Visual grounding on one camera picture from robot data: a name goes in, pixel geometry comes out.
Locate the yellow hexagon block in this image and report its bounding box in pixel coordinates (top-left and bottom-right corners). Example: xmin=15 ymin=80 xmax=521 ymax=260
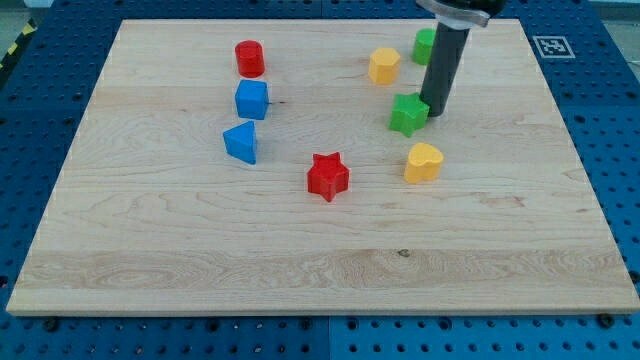
xmin=368 ymin=48 xmax=401 ymax=85

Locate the green cylinder block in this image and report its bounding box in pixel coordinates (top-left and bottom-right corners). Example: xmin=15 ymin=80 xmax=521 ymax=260
xmin=412 ymin=28 xmax=436 ymax=65

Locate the white fiducial marker tag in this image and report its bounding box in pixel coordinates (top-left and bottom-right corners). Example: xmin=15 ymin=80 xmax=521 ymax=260
xmin=533 ymin=35 xmax=575 ymax=59

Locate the green star block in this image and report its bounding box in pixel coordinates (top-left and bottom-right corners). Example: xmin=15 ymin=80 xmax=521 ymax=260
xmin=389 ymin=93 xmax=430 ymax=138

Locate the blue cube block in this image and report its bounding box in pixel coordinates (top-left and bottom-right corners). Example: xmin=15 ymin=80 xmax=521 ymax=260
xmin=235 ymin=80 xmax=269 ymax=120

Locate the red cylinder block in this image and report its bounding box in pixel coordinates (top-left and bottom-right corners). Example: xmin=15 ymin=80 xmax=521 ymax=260
xmin=234 ymin=40 xmax=265 ymax=78

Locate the yellow black hazard tape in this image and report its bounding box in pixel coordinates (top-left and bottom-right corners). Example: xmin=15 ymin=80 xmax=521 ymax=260
xmin=1 ymin=18 xmax=38 ymax=73

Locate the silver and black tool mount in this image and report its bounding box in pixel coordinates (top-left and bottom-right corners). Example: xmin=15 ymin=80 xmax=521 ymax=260
xmin=415 ymin=0 xmax=506 ymax=28

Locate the light wooden board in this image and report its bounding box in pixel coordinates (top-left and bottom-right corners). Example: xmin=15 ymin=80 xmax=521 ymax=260
xmin=7 ymin=19 xmax=639 ymax=316

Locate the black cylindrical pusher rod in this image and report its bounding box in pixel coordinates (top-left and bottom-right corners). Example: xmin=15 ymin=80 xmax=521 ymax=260
xmin=420 ymin=22 xmax=469 ymax=117

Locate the blue triangle block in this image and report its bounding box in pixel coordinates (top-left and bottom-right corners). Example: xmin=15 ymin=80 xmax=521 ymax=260
xmin=223 ymin=121 xmax=257 ymax=165

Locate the yellow heart block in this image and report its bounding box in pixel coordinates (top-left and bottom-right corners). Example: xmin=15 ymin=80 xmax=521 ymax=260
xmin=403 ymin=143 xmax=444 ymax=184

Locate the red star block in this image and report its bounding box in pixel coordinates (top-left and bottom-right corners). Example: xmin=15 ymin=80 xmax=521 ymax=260
xmin=307 ymin=152 xmax=350 ymax=202

